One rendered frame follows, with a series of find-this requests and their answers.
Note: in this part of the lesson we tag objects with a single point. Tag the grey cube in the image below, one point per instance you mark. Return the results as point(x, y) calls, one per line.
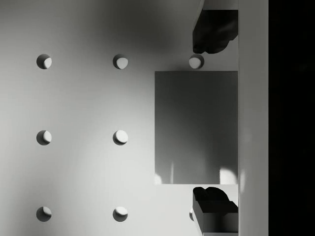
point(194, 127)

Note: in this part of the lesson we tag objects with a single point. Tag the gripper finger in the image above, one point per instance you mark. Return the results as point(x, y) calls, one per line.
point(216, 32)
point(216, 211)

